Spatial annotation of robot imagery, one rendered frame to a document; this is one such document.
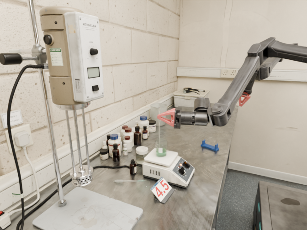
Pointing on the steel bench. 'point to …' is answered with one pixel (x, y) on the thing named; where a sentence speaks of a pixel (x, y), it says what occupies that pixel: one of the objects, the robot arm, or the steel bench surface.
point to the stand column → (46, 106)
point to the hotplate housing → (165, 173)
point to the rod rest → (209, 146)
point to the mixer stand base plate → (88, 213)
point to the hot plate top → (170, 158)
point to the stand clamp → (39, 55)
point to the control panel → (184, 169)
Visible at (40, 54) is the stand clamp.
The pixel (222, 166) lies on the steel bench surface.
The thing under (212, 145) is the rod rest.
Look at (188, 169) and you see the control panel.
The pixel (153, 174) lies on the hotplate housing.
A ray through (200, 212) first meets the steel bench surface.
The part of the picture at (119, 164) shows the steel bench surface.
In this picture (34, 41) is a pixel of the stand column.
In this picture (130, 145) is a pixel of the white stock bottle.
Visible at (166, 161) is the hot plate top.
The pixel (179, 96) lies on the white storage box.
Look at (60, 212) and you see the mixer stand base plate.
